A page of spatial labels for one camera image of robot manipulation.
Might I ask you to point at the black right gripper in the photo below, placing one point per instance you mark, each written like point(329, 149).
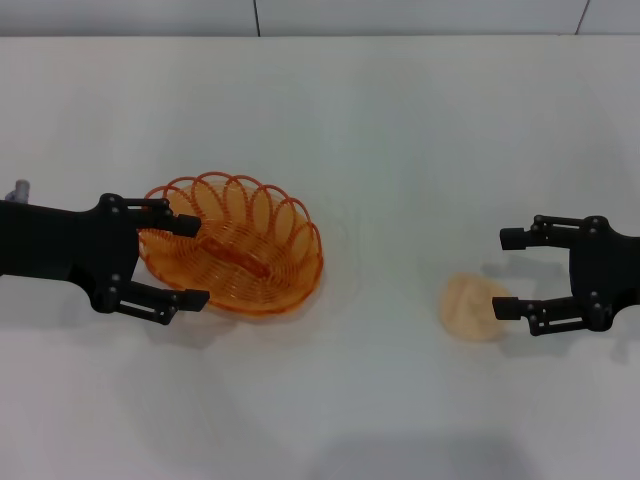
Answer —
point(600, 270)

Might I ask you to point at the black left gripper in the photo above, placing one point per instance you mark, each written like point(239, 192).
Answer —
point(50, 245)

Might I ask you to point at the pale round bread bun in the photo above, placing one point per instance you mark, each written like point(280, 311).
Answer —
point(467, 310)

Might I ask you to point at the orange woven plastic basket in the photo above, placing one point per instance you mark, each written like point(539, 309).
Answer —
point(260, 270)

